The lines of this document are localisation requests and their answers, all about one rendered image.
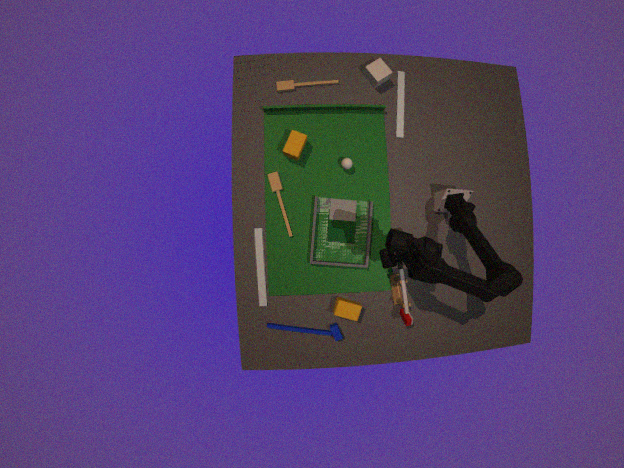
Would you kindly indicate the blue putter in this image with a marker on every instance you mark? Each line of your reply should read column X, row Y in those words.
column 333, row 327

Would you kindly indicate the grey flat bar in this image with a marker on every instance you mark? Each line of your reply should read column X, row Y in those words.
column 260, row 268
column 400, row 104

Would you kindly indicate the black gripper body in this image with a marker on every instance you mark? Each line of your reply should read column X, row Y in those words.
column 389, row 259

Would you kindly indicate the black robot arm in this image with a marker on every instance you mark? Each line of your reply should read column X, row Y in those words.
column 429, row 267

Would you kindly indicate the green rectangular mat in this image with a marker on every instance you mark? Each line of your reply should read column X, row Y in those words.
column 332, row 135

